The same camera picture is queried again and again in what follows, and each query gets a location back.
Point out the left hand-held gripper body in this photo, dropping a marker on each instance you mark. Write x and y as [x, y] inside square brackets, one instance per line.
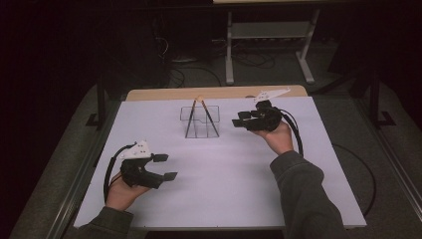
[139, 174]

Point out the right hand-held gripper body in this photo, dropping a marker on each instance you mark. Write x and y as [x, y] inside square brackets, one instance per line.
[265, 119]

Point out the cream fan makeup brush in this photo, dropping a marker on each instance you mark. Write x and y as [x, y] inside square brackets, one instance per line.
[209, 118]

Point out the clear acrylic organizer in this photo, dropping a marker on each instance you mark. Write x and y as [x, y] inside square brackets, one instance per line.
[200, 132]

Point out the thin small-tip makeup brush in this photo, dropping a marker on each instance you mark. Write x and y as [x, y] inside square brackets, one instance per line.
[191, 119]

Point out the person's right hand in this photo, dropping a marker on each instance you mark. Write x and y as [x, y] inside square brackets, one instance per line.
[280, 139]

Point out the person's left hand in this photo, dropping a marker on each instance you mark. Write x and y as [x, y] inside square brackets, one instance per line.
[119, 197]

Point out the black metal stand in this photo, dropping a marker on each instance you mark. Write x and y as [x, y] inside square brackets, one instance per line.
[100, 106]
[375, 99]

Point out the metal floor rail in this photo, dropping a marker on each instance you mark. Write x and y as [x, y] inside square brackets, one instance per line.
[71, 202]
[394, 159]

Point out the grey metal frame table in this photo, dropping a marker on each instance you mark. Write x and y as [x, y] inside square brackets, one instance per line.
[272, 30]

